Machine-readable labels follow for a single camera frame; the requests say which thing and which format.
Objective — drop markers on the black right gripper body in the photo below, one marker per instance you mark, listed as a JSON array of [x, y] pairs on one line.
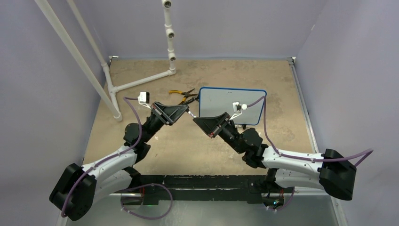
[[226, 132]]

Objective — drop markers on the black grey wire stripper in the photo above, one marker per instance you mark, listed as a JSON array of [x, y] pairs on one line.
[[188, 101]]

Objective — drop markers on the blue framed whiteboard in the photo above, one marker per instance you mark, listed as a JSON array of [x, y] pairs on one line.
[[214, 101]]

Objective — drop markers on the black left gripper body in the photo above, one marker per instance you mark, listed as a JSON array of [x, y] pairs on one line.
[[159, 117]]

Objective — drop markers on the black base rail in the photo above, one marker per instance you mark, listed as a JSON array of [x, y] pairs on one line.
[[252, 189]]

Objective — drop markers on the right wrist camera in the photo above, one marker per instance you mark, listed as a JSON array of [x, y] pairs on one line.
[[237, 107]]

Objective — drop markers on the yellow handled pliers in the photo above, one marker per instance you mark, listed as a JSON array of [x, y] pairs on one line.
[[186, 95]]

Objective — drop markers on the aluminium frame rail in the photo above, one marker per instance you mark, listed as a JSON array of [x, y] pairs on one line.
[[291, 63]]

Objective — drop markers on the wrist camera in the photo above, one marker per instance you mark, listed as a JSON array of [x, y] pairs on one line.
[[237, 107], [144, 97]]

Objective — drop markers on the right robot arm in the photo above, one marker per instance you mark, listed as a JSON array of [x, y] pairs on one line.
[[328, 171]]

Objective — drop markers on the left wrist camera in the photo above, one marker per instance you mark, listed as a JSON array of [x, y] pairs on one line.
[[144, 97]]

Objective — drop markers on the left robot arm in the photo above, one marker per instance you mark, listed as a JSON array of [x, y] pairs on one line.
[[79, 186]]

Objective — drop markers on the white PVC pipe frame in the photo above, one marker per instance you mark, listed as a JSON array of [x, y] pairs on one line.
[[109, 99]]

